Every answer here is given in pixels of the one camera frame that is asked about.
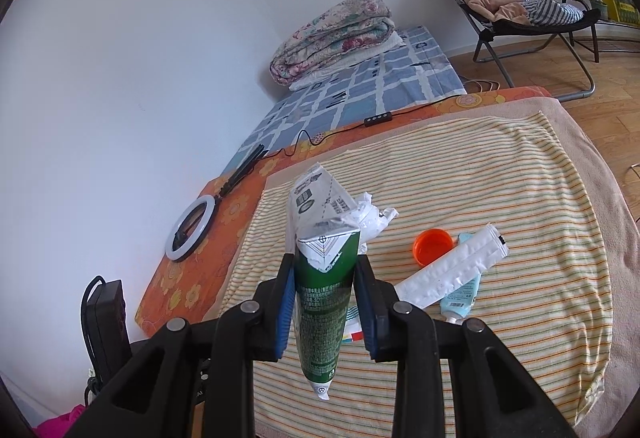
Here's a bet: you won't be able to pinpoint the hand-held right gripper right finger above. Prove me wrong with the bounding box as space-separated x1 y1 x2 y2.
352 254 581 438

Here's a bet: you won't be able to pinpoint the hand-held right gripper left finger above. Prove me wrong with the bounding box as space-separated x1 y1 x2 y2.
65 254 297 438

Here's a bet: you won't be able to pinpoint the green and white carton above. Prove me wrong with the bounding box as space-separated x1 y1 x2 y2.
288 162 362 402

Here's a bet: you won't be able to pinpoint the white plastic bag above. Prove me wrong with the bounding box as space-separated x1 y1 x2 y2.
354 190 400 251

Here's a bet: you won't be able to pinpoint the orange plastic lid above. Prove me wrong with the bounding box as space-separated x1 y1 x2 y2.
413 228 456 266

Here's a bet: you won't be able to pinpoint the small colourful packet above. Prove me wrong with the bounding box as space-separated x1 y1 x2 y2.
342 305 363 343

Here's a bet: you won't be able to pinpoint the white squeezed tube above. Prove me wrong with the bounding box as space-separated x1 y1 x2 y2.
394 223 510 310

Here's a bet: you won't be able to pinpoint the orange floral mattress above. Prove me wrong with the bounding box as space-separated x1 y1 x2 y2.
135 85 551 336

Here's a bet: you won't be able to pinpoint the light blue tube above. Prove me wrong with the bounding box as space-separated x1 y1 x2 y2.
439 232 483 323

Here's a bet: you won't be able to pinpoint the black folded tripod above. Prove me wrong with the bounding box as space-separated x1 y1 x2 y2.
217 144 268 199

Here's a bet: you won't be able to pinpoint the black power adapter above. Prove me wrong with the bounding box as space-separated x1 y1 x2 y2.
81 275 132 406

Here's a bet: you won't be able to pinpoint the striped blanket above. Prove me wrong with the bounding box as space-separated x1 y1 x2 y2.
202 110 613 438

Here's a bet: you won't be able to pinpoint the blue checked bed sheet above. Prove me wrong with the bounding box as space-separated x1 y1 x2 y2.
227 24 468 166

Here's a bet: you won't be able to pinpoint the pink cloth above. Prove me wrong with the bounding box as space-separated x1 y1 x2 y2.
32 405 88 438

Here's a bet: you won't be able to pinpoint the beige towel blanket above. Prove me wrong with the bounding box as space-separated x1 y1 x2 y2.
202 95 640 438

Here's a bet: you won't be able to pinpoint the folded floral quilt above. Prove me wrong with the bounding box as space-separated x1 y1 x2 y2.
270 0 396 86

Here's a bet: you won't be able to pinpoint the pink clothes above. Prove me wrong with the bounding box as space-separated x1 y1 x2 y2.
461 0 531 25

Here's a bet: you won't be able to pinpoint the striped garment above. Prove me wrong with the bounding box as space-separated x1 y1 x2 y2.
522 0 586 26

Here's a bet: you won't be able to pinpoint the yellow crate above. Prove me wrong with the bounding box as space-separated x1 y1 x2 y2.
597 0 640 25

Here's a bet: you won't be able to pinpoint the white ring light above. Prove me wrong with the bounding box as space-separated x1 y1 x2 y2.
165 195 218 262

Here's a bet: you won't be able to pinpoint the black cable with inline remote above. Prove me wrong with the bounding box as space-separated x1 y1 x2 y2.
262 93 468 159

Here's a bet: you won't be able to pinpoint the white cable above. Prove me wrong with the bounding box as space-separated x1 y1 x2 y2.
460 78 501 94

